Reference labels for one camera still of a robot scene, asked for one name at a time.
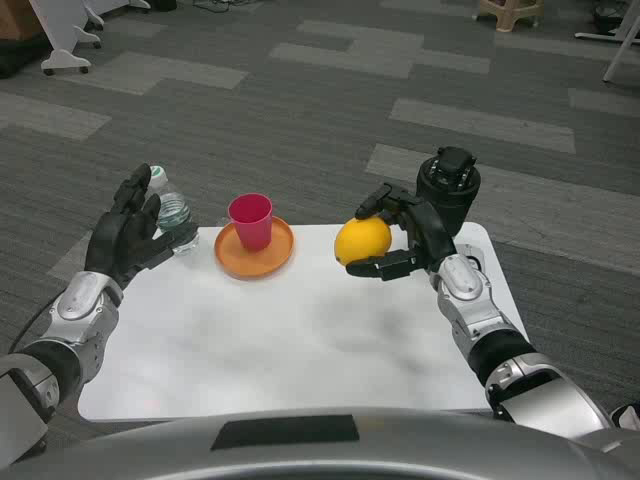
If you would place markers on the beige plastic stool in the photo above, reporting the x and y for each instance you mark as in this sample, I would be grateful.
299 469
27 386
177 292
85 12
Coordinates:
515 12

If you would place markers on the white wheeled stand leg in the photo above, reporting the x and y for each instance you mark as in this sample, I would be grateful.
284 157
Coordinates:
89 30
62 55

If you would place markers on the silver robot chest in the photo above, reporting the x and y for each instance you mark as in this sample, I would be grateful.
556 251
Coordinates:
320 450

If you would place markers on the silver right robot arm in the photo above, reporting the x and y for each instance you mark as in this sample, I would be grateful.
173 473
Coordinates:
480 320

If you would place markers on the clear plastic water bottle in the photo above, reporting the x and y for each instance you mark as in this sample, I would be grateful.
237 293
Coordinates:
175 210

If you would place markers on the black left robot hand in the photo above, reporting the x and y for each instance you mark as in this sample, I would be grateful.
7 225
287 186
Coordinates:
117 240

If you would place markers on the orange round plate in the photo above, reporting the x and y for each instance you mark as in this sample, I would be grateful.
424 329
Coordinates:
250 262

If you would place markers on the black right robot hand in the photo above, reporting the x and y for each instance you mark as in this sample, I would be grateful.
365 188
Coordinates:
431 235

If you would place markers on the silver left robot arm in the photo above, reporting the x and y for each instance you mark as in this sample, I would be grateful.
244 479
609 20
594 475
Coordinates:
80 310

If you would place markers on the brown wooden cabinet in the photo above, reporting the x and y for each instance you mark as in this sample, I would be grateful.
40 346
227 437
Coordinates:
17 25

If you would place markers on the pink plastic cup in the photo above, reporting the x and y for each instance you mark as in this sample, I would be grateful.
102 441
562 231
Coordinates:
252 222

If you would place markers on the black and white shoe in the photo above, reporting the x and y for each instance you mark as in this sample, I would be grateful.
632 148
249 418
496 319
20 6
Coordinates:
627 415

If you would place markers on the white desk frame leg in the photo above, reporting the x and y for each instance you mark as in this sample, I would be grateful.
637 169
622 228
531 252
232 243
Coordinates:
622 45

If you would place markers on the yellow lemon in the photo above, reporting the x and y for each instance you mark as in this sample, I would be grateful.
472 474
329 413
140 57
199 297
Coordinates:
362 240

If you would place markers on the black cylindrical jar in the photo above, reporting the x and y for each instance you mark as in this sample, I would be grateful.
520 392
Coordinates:
450 195

